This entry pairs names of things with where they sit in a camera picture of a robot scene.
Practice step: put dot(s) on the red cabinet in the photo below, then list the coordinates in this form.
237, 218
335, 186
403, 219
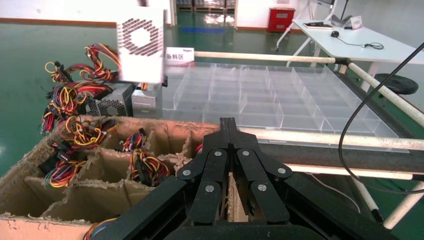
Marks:
281, 20

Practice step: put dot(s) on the white office table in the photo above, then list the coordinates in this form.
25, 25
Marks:
397, 49

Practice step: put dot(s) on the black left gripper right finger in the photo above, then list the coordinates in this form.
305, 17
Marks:
251, 172

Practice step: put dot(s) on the thin white pole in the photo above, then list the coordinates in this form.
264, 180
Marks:
366, 198

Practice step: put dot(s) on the white sign with characters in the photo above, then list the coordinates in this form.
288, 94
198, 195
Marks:
179, 57

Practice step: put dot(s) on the black flat tablet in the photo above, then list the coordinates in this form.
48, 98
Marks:
314, 24

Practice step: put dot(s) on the black pipe joint clamp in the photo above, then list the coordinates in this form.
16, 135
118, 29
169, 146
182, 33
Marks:
342, 61

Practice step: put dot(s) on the white standing card sign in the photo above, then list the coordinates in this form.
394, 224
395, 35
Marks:
357, 22

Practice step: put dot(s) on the dark metal frame beam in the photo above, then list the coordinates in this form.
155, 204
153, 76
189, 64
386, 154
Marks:
364, 159

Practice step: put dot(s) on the black monitor stand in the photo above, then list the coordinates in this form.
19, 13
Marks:
338, 22

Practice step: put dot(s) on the white pipe leg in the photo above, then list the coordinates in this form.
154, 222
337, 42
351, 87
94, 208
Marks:
404, 207

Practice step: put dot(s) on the cardboard box with dividers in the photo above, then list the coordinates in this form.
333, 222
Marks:
109, 198

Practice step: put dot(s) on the background storage rack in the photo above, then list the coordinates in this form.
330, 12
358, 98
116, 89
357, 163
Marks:
205, 3

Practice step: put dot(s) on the black computer mouse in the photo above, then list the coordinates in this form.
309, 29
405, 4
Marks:
335, 33

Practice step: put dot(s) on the black round disc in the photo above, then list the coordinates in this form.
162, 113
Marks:
397, 84

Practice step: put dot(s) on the transparent plastic compartment tray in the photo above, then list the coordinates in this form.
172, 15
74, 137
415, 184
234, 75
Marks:
265, 99

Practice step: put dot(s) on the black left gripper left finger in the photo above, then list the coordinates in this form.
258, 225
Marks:
212, 172

